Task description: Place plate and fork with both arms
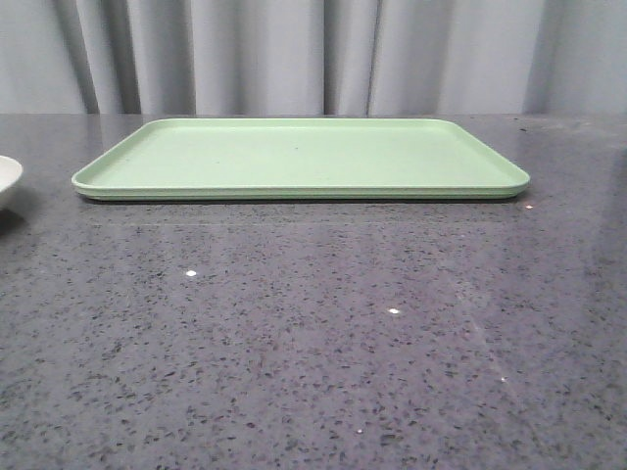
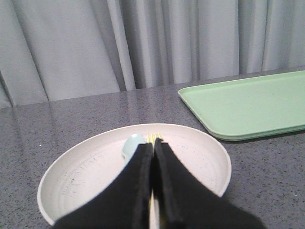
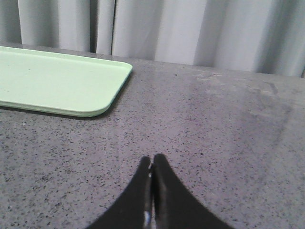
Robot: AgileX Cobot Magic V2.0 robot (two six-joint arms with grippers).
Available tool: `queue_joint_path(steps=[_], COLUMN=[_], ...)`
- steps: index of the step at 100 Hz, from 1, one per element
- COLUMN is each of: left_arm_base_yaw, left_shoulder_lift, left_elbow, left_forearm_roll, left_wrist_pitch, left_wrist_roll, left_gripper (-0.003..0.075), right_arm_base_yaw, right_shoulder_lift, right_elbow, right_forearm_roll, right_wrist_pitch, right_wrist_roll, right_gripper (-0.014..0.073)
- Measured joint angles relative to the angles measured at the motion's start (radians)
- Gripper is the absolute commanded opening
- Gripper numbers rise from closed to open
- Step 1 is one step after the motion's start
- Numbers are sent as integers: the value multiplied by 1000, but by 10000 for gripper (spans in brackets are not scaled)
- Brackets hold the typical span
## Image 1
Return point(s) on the beige round plate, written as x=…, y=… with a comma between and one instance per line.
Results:
x=11, y=172

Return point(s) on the light green plastic tray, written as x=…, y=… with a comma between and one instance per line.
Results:
x=300, y=158

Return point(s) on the grey curtain backdrop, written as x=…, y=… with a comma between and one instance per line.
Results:
x=309, y=58

